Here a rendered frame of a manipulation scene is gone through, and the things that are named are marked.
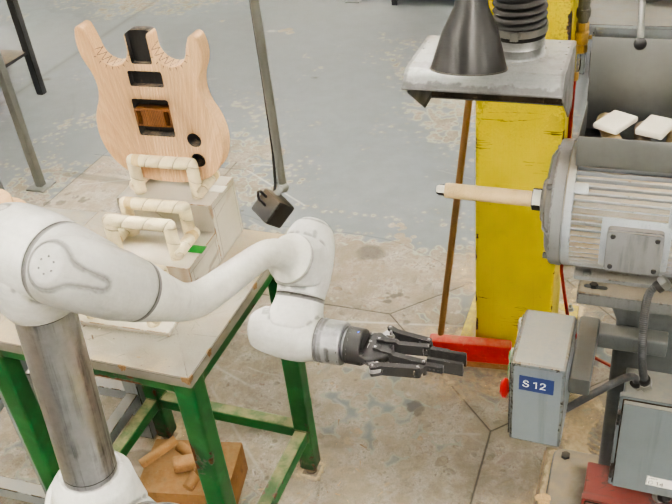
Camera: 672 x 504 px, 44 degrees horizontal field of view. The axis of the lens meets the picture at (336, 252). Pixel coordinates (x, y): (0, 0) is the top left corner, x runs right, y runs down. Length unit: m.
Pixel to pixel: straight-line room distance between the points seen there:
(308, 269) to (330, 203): 2.52
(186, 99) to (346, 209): 2.14
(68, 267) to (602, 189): 0.96
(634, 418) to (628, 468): 0.15
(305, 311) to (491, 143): 1.22
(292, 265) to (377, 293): 1.91
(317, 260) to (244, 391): 1.57
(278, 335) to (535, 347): 0.50
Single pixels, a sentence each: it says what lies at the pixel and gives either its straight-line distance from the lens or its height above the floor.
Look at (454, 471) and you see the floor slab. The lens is 2.81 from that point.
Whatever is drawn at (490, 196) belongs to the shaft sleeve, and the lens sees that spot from 1.72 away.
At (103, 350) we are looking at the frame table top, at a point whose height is 0.93.
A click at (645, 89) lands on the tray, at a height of 1.47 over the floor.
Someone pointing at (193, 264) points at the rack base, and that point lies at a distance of 2.04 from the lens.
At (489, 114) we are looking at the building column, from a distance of 2.64.
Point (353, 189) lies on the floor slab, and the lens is 4.23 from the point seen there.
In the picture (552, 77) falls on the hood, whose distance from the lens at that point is 1.58.
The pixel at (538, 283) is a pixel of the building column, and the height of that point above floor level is 0.36.
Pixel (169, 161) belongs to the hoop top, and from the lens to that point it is 2.11.
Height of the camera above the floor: 2.16
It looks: 35 degrees down
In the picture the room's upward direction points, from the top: 7 degrees counter-clockwise
